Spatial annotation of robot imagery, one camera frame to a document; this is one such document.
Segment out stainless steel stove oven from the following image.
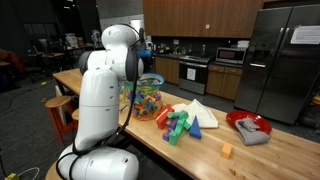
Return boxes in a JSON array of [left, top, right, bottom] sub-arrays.
[[178, 54, 215, 96]]

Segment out clear block bag blue rim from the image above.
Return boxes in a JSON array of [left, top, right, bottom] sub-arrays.
[[123, 72, 165, 122]]

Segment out white stack on microwave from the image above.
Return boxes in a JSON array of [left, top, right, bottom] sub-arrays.
[[236, 39, 251, 49]]

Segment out red foam block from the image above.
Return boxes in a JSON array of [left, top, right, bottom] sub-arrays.
[[155, 103, 175, 130]]

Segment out background office desk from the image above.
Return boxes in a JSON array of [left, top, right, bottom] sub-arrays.
[[27, 51, 66, 74]]

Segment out gray cloth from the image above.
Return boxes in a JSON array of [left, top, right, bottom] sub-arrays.
[[234, 116, 271, 146]]

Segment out white floor cable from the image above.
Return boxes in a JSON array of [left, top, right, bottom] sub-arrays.
[[17, 166, 41, 178]]

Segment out yellow floor plug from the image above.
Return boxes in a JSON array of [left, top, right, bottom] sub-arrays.
[[4, 172, 20, 180]]

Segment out blue triangle foam block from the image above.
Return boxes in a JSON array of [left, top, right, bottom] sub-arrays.
[[188, 114, 203, 140]]

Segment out silver microwave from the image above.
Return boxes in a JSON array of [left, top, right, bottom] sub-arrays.
[[215, 46, 248, 65]]

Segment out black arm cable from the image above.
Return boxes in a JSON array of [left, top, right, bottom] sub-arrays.
[[54, 23, 147, 180]]

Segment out stainless steel refrigerator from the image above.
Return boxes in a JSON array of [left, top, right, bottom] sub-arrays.
[[233, 3, 320, 125]]

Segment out wooden stool red legs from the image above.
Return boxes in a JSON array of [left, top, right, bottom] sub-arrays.
[[71, 107, 81, 122], [44, 95, 78, 145]]

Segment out round wooden robot base stool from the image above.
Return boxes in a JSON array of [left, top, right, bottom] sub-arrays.
[[44, 161, 66, 180]]

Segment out wooden lower cabinet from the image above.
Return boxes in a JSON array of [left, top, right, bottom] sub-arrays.
[[205, 63, 244, 101], [155, 55, 181, 85]]

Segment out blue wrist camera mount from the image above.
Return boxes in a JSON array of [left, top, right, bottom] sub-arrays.
[[137, 49, 152, 59]]

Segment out purple foam block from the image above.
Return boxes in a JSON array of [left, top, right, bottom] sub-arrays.
[[162, 128, 172, 142], [168, 117, 179, 130]]

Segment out red plate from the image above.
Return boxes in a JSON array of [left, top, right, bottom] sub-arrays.
[[225, 109, 273, 135]]

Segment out wall poster board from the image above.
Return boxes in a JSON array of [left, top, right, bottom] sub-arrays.
[[99, 13, 145, 34]]

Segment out white paper on refrigerator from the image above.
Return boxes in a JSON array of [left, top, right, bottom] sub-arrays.
[[290, 24, 320, 45]]

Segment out white cloth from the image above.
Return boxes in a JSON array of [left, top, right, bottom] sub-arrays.
[[171, 98, 219, 129]]

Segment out orange cube foam block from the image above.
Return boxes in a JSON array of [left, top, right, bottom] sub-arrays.
[[220, 142, 233, 159]]

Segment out wooden upper cabinets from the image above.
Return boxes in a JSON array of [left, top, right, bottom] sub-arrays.
[[142, 0, 265, 39]]

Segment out green arch foam block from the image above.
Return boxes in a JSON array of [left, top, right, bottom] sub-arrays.
[[166, 110, 190, 120]]

